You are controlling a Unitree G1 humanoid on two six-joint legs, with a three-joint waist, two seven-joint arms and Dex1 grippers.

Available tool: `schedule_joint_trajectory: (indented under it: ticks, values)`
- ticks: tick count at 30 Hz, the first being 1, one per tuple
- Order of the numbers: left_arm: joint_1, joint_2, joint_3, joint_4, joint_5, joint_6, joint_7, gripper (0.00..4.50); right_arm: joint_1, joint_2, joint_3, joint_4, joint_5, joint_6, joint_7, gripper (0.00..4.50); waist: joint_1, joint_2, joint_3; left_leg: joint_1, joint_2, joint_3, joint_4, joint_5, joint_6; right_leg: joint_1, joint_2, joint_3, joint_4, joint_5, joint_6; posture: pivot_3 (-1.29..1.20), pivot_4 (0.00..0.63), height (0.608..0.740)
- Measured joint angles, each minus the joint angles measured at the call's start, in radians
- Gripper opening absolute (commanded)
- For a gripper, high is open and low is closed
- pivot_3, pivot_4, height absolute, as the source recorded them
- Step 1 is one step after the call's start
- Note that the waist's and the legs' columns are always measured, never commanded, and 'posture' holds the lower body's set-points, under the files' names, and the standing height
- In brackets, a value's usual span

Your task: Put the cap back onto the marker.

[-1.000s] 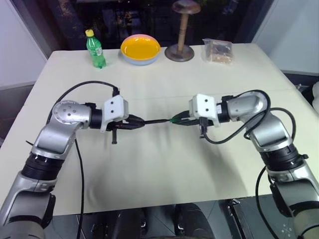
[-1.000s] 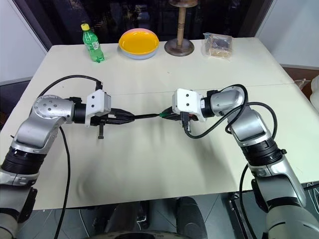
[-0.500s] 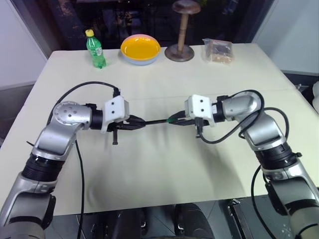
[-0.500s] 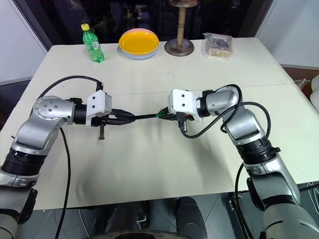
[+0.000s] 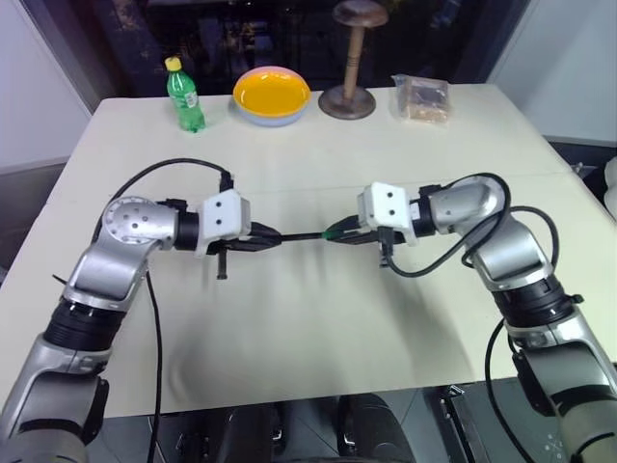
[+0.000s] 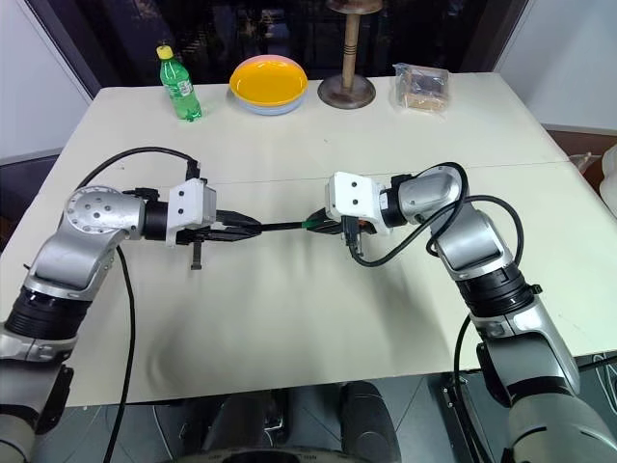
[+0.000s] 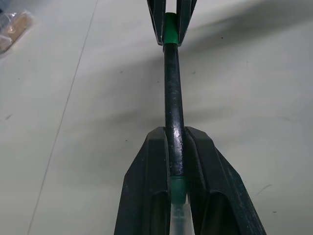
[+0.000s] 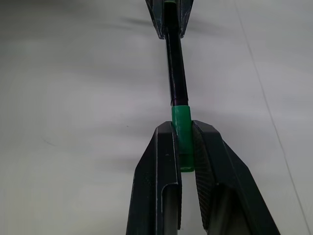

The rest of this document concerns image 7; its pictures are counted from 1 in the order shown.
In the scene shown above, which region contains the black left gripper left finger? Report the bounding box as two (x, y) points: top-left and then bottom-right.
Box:
(113, 126), (171, 235)

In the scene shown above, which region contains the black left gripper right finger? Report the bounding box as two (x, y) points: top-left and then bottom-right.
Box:
(183, 126), (268, 235)

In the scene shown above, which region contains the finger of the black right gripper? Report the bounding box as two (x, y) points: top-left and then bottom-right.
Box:
(146, 0), (165, 47)
(176, 0), (197, 47)

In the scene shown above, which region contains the green marker cap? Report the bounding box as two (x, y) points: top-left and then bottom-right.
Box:
(162, 12), (179, 45)

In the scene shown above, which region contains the black marker with green end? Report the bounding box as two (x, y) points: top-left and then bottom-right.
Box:
(162, 42), (188, 204)

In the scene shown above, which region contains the plastic-wrapped brown package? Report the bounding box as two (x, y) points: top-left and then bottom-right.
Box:
(0, 7), (37, 58)

